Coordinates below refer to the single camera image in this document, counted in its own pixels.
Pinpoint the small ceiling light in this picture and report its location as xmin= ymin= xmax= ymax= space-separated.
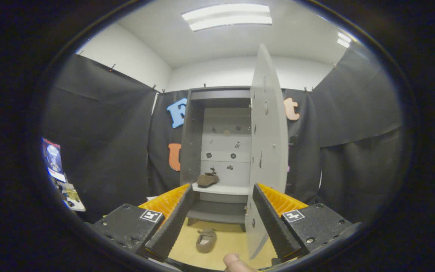
xmin=337 ymin=32 xmax=352 ymax=48

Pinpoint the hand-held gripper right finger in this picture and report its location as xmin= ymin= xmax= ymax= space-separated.
xmin=253 ymin=183 xmax=361 ymax=263

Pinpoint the black backdrop cloth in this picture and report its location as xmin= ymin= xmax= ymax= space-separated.
xmin=42 ymin=42 xmax=405 ymax=223

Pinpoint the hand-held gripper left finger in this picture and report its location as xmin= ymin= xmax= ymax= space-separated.
xmin=89 ymin=184 xmax=195 ymax=262

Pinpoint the printed leaflet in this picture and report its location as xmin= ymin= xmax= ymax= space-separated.
xmin=54 ymin=178 xmax=86 ymax=212

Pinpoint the brown fuzzy shoe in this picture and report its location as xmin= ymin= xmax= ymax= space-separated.
xmin=197 ymin=172 xmax=220 ymax=189
xmin=196 ymin=228 xmax=218 ymax=253

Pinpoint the long ceiling light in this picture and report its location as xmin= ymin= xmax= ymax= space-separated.
xmin=182 ymin=3 xmax=273 ymax=32

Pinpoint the dark grey shoe cabinet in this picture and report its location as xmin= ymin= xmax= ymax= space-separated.
xmin=180 ymin=86 xmax=254 ymax=232

